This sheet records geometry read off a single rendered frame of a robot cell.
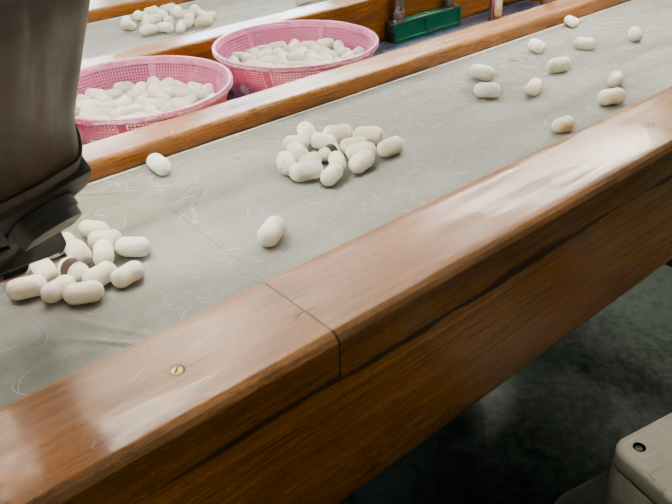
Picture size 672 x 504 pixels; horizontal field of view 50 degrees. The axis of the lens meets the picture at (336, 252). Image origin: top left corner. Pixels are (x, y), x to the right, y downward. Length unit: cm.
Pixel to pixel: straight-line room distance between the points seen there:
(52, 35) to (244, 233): 50
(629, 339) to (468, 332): 119
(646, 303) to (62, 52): 181
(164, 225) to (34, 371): 22
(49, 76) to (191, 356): 30
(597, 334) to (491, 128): 98
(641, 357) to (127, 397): 143
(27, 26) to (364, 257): 44
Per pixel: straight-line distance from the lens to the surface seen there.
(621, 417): 163
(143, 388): 51
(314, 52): 123
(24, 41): 22
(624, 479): 89
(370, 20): 149
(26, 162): 35
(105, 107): 107
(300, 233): 70
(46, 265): 68
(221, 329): 54
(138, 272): 65
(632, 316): 191
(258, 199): 77
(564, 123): 92
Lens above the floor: 109
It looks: 32 degrees down
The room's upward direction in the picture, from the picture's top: 3 degrees counter-clockwise
